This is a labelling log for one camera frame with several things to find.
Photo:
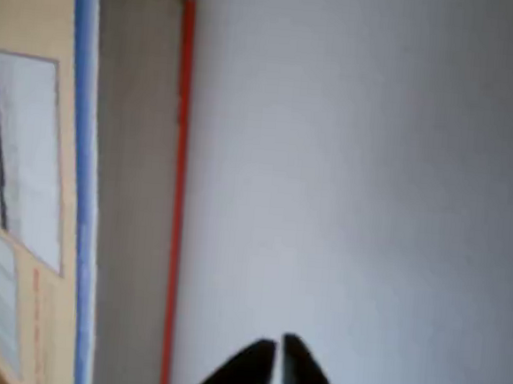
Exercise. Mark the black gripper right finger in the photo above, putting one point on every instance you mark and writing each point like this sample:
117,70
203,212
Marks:
308,378

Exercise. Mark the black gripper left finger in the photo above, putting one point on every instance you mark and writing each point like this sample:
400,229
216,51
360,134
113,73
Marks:
242,377

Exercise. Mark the red anatomy textbook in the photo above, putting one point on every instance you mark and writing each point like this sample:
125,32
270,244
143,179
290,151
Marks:
131,146

